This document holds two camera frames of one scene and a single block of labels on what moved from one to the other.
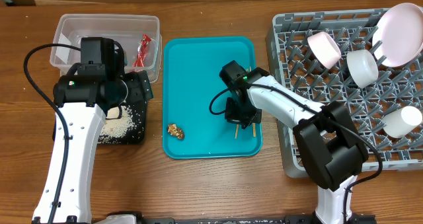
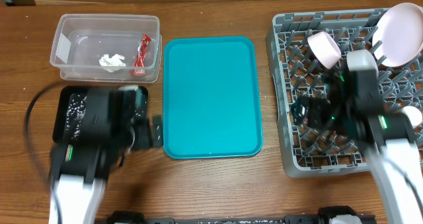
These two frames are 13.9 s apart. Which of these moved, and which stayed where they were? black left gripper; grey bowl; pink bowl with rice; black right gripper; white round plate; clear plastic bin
Moved: black right gripper; black left gripper
Stayed: pink bowl with rice; clear plastic bin; grey bowl; white round plate
